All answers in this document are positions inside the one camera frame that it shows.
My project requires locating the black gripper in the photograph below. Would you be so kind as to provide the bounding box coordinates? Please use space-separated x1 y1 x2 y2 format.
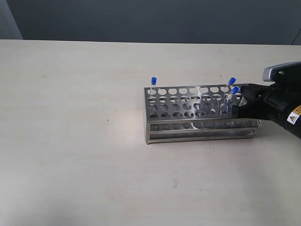
232 82 301 125

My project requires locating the blue capped tube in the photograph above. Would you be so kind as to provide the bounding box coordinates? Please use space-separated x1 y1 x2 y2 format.
225 86 240 113
149 77 157 118
223 77 236 109
237 96 247 106

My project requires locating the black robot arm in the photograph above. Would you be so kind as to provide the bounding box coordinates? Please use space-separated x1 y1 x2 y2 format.
232 83 301 138

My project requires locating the stainless steel test tube rack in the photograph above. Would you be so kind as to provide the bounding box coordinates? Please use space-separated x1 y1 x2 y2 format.
144 85 261 144

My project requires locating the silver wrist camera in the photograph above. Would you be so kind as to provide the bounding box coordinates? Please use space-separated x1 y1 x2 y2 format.
262 61 301 84

